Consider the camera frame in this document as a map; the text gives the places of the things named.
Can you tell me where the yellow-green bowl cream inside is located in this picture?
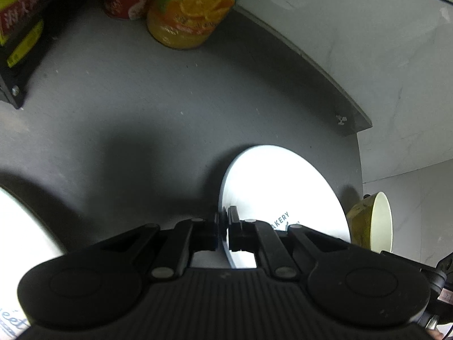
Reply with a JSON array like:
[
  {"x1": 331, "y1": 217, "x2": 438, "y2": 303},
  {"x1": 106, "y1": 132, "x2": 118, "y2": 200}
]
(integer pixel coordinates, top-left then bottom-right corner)
[{"x1": 347, "y1": 191, "x2": 393, "y2": 254}]

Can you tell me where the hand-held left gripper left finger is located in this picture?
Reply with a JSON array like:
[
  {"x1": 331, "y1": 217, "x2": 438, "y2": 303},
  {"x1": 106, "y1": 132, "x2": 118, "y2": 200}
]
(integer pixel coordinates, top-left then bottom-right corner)
[{"x1": 101, "y1": 212, "x2": 228, "y2": 280}]

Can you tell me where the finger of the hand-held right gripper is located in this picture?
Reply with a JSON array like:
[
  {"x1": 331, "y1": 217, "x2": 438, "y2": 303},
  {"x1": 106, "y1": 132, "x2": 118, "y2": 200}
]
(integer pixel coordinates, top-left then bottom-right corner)
[{"x1": 380, "y1": 251, "x2": 446, "y2": 293}]

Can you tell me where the white printed plate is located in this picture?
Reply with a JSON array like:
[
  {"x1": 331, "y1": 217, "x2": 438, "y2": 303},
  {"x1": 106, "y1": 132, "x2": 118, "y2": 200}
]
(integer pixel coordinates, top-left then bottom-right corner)
[
  {"x1": 219, "y1": 144, "x2": 351, "y2": 270},
  {"x1": 0, "y1": 184, "x2": 66, "y2": 340}
]

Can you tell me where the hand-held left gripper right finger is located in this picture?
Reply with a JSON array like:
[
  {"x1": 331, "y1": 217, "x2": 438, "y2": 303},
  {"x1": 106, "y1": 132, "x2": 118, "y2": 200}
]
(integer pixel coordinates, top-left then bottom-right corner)
[{"x1": 228, "y1": 205, "x2": 354, "y2": 281}]

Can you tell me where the orange juice bottle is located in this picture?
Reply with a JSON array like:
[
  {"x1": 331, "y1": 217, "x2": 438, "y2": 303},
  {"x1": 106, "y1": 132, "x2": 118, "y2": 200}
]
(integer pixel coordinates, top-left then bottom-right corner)
[{"x1": 147, "y1": 0, "x2": 266, "y2": 49}]

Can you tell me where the black storage rack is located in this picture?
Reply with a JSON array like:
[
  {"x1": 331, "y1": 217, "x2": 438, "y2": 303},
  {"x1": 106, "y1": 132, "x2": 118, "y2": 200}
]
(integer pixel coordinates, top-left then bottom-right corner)
[{"x1": 0, "y1": 0, "x2": 89, "y2": 110}]

